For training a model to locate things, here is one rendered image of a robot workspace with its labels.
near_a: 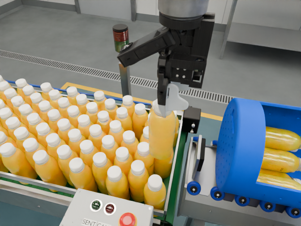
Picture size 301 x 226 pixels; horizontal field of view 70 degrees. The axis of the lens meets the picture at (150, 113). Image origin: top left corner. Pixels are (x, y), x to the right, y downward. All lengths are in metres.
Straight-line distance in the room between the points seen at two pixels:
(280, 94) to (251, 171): 2.40
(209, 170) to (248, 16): 3.39
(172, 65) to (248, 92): 2.46
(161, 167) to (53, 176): 0.35
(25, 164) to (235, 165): 0.65
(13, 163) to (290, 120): 0.91
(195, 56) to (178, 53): 0.03
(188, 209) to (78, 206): 0.40
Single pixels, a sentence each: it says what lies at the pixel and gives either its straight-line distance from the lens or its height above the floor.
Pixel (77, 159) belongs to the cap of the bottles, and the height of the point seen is 1.08.
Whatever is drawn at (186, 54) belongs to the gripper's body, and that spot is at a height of 1.44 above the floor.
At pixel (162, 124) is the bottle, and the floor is 1.27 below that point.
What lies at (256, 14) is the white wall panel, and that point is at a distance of 4.01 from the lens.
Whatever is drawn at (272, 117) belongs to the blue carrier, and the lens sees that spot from 0.82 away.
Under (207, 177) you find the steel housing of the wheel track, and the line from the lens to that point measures 0.82.
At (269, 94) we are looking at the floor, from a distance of 2.89.
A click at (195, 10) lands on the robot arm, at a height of 1.51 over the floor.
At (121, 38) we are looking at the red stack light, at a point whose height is 1.22.
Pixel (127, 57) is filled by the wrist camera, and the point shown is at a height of 1.42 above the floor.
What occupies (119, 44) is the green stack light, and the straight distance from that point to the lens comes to 0.94.
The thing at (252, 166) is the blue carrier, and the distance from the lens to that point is 0.58.
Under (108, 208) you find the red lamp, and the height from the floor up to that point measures 1.11.
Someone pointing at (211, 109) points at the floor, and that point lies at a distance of 2.43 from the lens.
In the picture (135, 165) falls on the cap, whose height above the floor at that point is 1.08.
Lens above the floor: 1.62
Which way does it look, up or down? 45 degrees down
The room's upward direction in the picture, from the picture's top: straight up
